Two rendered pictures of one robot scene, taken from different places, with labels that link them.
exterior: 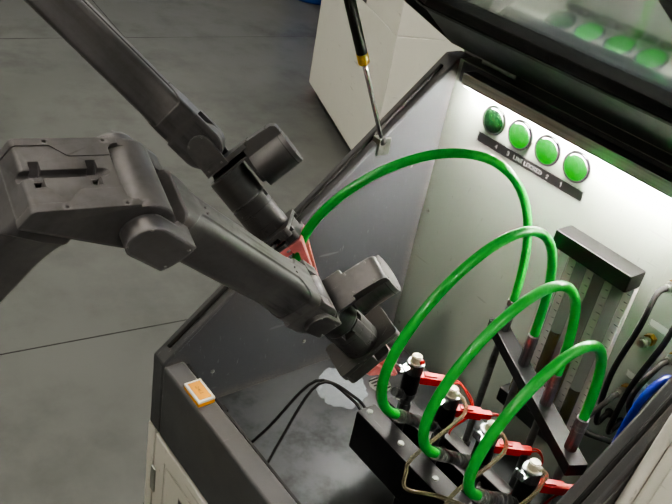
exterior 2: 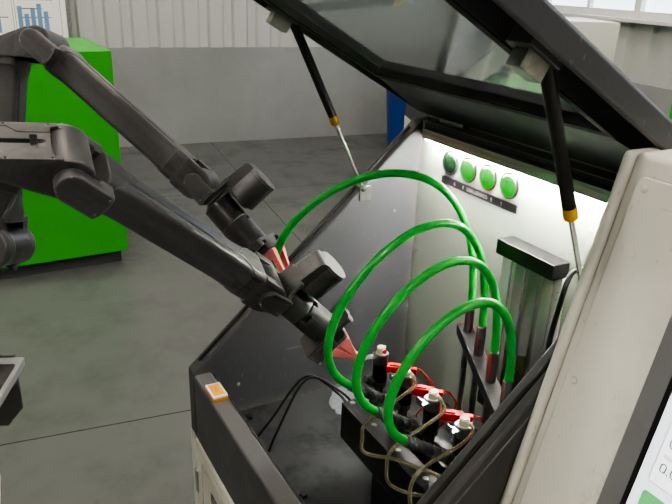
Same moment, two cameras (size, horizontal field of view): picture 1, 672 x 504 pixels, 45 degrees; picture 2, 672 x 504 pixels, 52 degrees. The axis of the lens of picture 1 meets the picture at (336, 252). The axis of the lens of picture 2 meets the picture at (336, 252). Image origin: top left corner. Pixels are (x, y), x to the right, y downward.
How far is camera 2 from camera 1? 0.35 m
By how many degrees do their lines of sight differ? 15
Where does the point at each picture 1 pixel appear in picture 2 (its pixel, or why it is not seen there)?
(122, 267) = not seen: hidden behind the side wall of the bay
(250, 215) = (234, 233)
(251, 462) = (247, 440)
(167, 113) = (168, 159)
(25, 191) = not seen: outside the picture
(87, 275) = not seen: hidden behind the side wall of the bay
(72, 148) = (22, 127)
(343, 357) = (310, 343)
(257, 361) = (278, 378)
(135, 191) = (62, 153)
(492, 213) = (459, 240)
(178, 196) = (108, 167)
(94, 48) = (116, 117)
